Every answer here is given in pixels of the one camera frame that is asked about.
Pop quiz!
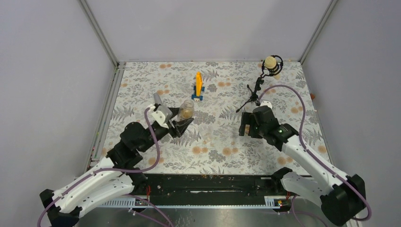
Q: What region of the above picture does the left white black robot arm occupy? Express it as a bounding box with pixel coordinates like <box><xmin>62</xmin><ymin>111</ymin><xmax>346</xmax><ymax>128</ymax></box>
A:
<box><xmin>36</xmin><ymin>104</ymin><xmax>194</xmax><ymax>227</ymax></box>

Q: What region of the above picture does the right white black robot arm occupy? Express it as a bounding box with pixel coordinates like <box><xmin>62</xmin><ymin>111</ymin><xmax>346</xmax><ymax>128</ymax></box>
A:
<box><xmin>239</xmin><ymin>106</ymin><xmax>366</xmax><ymax>226</ymax></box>

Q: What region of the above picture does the grey handheld microphone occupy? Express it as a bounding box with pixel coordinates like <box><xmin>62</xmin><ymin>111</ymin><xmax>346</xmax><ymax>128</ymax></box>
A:
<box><xmin>153</xmin><ymin>92</ymin><xmax>163</xmax><ymax>105</ymax></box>

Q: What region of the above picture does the black microphone tripod stand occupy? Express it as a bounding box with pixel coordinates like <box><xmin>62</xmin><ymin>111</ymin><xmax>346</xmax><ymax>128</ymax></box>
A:
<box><xmin>236</xmin><ymin>76</ymin><xmax>264</xmax><ymax>113</ymax></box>

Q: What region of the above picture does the blue yellow toy block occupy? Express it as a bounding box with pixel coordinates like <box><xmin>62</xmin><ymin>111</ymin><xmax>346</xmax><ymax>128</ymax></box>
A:
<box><xmin>191</xmin><ymin>72</ymin><xmax>205</xmax><ymax>101</ymax></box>

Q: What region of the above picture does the floral patterned table mat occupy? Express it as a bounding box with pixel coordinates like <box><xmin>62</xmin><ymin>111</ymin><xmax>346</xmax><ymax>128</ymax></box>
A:
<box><xmin>95</xmin><ymin>62</ymin><xmax>306</xmax><ymax>175</ymax></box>

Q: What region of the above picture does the cream foam studio microphone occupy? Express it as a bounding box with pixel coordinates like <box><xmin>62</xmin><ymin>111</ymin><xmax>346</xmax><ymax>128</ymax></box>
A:
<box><xmin>260</xmin><ymin>55</ymin><xmax>284</xmax><ymax>78</ymax></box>

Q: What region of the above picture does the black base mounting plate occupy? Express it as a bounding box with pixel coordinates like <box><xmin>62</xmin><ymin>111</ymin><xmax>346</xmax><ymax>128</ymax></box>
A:
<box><xmin>132</xmin><ymin>167</ymin><xmax>291</xmax><ymax>206</ymax></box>

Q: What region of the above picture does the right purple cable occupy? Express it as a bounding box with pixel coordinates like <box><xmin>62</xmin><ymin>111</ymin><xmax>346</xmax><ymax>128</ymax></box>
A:
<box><xmin>257</xmin><ymin>84</ymin><xmax>373</xmax><ymax>227</ymax></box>

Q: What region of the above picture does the purple cable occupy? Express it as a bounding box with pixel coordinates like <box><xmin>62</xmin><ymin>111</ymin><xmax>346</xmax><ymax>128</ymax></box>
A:
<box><xmin>37</xmin><ymin>107</ymin><xmax>174</xmax><ymax>227</ymax></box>
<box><xmin>257</xmin><ymin>84</ymin><xmax>373</xmax><ymax>227</ymax></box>

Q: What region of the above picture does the white slotted cable duct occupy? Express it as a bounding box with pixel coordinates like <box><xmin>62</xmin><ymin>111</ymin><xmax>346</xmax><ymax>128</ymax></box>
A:
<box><xmin>100</xmin><ymin>196</ymin><xmax>283</xmax><ymax>210</ymax></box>

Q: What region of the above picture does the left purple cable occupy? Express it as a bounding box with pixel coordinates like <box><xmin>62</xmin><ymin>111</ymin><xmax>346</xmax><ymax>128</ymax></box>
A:
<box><xmin>37</xmin><ymin>107</ymin><xmax>174</xmax><ymax>227</ymax></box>

